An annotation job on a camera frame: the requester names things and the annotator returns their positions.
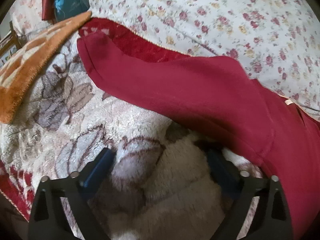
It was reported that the dark red garment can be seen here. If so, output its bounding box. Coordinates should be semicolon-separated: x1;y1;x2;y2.
77;33;319;239

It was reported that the orange checkered fuzzy cushion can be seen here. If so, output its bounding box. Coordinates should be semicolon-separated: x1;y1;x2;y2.
1;11;92;124

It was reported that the cream red leaf-pattern blanket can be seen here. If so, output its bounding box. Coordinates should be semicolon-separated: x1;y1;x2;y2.
0;17;266;240

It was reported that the blue plastic bag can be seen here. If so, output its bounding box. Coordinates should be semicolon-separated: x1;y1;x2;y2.
54;0;89;22

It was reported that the white floral duvet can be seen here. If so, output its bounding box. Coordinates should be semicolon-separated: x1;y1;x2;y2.
89;0;319;119

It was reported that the pale floral pillow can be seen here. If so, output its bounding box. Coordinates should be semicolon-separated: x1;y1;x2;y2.
9;0;55;46

